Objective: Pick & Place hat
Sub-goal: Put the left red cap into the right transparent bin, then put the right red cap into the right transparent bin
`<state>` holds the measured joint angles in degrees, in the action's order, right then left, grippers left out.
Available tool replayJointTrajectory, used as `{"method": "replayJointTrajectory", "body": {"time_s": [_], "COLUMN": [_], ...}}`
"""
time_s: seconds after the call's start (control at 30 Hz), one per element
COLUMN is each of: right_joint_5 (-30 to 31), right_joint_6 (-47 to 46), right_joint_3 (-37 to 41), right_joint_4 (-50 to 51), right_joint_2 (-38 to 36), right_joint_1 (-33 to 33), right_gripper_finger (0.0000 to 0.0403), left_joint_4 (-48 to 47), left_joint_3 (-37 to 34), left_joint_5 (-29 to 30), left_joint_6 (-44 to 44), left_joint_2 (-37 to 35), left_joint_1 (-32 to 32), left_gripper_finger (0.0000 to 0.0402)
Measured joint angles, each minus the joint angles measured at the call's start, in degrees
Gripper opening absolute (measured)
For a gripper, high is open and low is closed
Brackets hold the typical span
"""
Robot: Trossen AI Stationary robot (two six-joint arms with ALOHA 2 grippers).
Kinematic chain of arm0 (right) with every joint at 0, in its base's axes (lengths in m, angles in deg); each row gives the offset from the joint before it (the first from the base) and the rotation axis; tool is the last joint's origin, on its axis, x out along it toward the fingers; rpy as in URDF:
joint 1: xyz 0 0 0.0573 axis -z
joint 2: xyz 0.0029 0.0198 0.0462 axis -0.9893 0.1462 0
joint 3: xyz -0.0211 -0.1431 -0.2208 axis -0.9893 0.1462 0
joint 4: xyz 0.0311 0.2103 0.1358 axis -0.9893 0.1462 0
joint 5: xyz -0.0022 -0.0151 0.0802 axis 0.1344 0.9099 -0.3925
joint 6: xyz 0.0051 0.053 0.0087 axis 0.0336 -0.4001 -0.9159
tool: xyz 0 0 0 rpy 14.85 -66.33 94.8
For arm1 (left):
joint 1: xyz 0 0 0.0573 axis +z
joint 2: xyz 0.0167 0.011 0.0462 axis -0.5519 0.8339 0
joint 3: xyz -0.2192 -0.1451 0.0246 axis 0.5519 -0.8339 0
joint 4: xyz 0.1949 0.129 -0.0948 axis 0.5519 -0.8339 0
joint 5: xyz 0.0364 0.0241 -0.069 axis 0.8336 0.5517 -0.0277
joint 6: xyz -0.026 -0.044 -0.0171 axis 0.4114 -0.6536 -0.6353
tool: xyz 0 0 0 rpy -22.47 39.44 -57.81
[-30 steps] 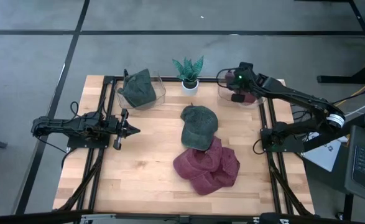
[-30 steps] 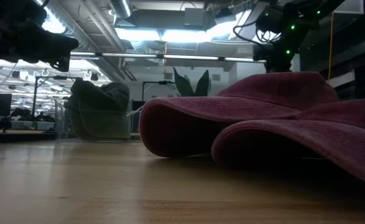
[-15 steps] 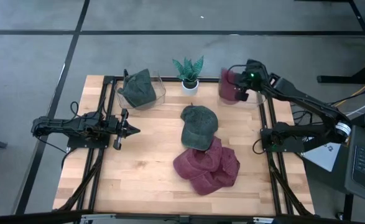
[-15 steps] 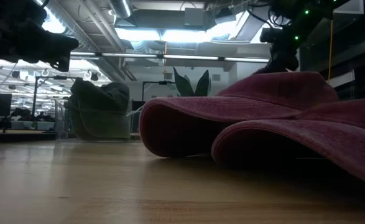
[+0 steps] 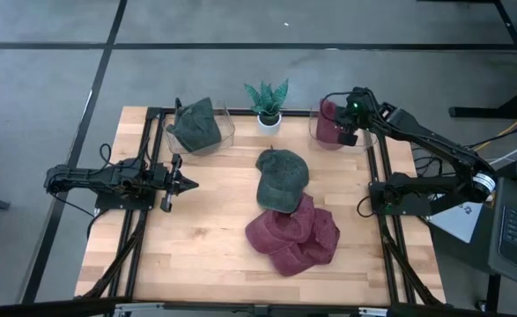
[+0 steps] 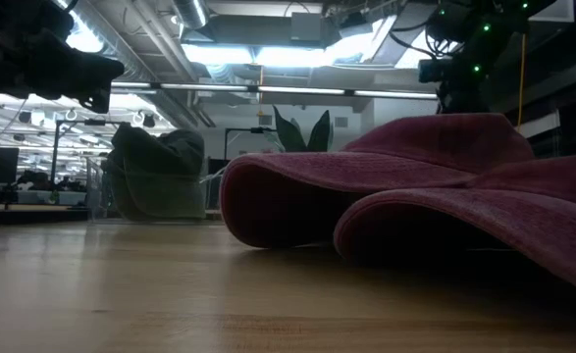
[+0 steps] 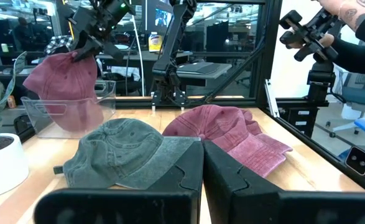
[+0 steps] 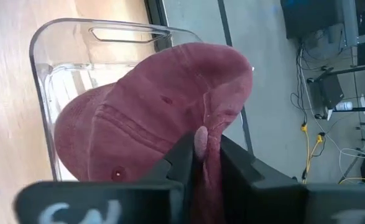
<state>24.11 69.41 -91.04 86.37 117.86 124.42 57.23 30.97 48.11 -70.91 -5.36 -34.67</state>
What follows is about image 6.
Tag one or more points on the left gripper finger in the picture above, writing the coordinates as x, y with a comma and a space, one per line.
96, 81
96, 63

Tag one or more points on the dark green baseball cap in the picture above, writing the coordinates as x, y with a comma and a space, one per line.
157, 181

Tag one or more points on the maroon baseball cap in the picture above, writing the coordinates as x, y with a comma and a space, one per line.
513, 220
317, 171

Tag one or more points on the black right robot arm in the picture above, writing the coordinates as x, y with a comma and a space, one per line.
493, 19

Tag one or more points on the clear plastic bin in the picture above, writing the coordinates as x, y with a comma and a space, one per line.
96, 196

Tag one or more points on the person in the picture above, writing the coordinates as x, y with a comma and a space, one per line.
37, 180

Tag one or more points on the black bar with LED strips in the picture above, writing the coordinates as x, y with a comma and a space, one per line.
297, 90

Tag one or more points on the grey ceiling box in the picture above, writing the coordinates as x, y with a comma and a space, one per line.
306, 27

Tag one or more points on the snake plant in white pot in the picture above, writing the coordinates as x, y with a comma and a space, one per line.
292, 132

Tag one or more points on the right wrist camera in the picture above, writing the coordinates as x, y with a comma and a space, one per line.
432, 71

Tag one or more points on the black metal stand frame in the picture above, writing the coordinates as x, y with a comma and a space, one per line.
241, 129
55, 157

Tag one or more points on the round silver ventilation duct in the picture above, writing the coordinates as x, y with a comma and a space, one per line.
189, 12

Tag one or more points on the grey wall vent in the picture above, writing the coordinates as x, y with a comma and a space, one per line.
340, 121
265, 119

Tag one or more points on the black aluminium frame rail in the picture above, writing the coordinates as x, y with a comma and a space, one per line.
42, 216

